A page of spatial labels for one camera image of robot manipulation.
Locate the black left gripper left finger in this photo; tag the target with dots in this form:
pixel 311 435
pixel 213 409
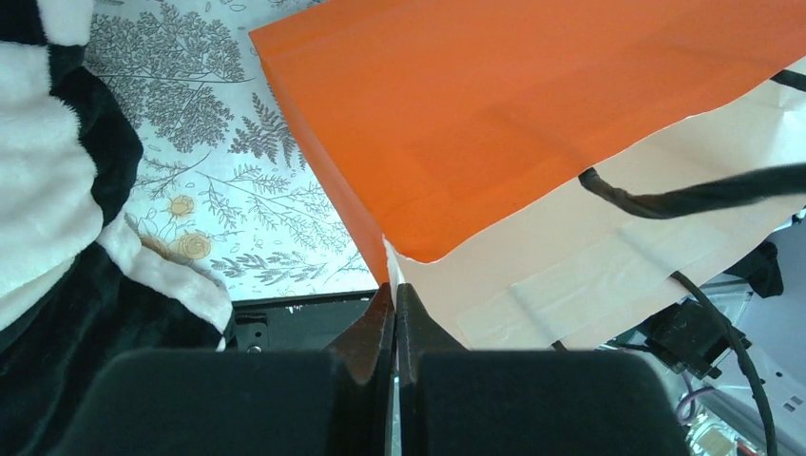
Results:
pixel 333 400

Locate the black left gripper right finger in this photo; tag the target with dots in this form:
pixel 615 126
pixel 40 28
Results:
pixel 454 401

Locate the orange paper gift bag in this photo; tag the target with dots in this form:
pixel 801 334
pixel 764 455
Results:
pixel 548 174

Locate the floral patterned table mat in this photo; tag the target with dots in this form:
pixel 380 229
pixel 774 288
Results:
pixel 222 186

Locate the black white checkered blanket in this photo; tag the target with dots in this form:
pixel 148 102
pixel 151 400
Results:
pixel 78 287

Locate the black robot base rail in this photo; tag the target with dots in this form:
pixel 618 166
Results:
pixel 295 323

